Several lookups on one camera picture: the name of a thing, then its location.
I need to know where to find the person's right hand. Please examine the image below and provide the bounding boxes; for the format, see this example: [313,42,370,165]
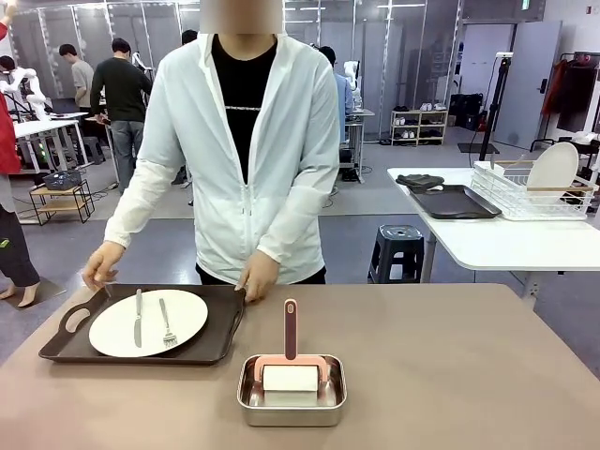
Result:
[82,241,127,288]

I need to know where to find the person's left hand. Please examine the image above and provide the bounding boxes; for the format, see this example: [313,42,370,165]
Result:
[236,250,281,304]

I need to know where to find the dark brown serving tray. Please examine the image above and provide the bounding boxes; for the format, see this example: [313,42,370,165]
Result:
[409,184,503,220]
[37,282,248,367]

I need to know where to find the silver table knife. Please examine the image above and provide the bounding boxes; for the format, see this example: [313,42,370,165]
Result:
[133,288,143,349]

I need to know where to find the white round plate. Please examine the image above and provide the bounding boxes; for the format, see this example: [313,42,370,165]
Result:
[88,288,209,358]
[527,142,580,192]

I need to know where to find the silver fork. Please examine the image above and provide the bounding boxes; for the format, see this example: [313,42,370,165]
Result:
[157,297,180,349]

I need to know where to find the person's left forearm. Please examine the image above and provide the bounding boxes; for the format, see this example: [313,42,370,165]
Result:
[256,180,332,264]

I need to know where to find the person's right forearm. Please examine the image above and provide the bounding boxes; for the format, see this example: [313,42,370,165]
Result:
[103,158,163,249]

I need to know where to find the pink lint roller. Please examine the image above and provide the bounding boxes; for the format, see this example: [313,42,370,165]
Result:
[252,298,328,394]

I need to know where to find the low black wooden shelf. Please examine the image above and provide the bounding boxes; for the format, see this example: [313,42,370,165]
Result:
[28,179,96,227]

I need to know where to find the gray basket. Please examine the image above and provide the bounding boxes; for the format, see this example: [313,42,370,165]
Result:
[43,171,83,191]

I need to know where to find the small gray stool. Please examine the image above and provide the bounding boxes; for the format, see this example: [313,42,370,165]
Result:
[82,135,108,166]

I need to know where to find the person in white jacket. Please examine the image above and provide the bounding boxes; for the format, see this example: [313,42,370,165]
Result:
[103,0,341,286]

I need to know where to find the rectangular steel tray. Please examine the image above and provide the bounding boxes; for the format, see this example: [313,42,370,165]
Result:
[235,354,349,428]

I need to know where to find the dark gray plastic stool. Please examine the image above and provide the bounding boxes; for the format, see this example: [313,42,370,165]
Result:
[367,223,427,285]

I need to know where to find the white background desk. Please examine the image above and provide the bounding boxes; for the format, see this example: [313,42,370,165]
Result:
[12,119,90,173]

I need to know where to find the man in dark sweater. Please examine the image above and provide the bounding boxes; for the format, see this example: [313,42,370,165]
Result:
[90,37,155,197]

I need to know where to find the man in gray shirt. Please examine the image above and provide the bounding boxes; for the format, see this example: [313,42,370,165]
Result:
[58,43,97,113]

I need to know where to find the dark gray folded cloth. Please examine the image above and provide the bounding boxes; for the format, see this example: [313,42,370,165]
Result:
[396,172,445,195]

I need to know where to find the background workstation desk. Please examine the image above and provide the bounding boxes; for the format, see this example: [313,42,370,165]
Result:
[337,107,377,184]

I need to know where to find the person in blue shirt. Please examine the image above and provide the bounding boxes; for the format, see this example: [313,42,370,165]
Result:
[318,45,353,144]

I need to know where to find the wooden shoe rack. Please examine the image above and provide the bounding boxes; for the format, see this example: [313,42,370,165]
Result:
[389,109,450,148]

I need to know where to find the white side table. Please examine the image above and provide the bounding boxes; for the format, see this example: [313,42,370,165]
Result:
[386,166,600,301]

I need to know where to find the black equipment cases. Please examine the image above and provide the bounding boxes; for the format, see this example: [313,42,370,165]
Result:
[448,92,485,130]

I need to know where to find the black tripod stand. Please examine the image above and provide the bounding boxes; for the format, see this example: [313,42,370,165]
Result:
[457,52,516,156]

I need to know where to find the gray door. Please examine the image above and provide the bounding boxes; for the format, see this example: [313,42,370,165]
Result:
[496,21,563,150]

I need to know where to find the black clothes rack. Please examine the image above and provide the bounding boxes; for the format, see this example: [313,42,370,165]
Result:
[532,51,600,156]

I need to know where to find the red hanging jacket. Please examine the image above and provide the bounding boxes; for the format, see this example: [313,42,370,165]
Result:
[542,58,567,118]

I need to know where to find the dark hanging garment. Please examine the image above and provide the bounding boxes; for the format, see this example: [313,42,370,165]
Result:
[557,63,600,133]

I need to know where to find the gray mannequin base plate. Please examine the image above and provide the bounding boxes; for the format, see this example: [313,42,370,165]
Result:
[0,276,68,311]

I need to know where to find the white wire dish rack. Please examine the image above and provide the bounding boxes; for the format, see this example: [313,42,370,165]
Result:
[471,158,600,221]

